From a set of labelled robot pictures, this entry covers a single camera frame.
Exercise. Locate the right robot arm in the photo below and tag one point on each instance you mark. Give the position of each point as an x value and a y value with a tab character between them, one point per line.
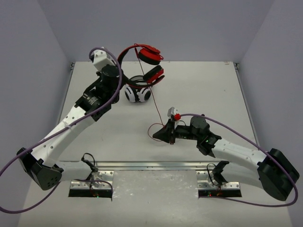
268	170

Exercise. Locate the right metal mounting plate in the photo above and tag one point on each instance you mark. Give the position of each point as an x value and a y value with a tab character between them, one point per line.
204	183

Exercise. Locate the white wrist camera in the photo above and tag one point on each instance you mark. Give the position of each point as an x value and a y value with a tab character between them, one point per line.
100	58
173	114

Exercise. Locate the aluminium table rail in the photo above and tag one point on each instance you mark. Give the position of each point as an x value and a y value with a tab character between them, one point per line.
161	165

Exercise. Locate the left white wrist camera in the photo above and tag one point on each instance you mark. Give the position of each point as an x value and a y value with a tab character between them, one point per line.
100	58

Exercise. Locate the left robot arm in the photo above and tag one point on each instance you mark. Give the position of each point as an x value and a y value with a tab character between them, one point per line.
42	162

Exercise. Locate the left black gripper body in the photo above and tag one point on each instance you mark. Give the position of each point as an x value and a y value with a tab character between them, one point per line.
123	79

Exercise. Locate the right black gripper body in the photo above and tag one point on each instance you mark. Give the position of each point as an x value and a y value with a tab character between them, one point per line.
180	132

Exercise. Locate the metal mounting plate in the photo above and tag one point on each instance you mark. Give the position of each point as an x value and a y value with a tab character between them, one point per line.
204	183
99	180

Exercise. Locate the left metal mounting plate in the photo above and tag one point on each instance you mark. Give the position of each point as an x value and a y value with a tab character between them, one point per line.
99	180

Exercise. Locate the white black headphones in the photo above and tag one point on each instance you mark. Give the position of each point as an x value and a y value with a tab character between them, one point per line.
137	95

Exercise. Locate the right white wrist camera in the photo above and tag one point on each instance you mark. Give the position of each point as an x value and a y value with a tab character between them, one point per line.
173	114

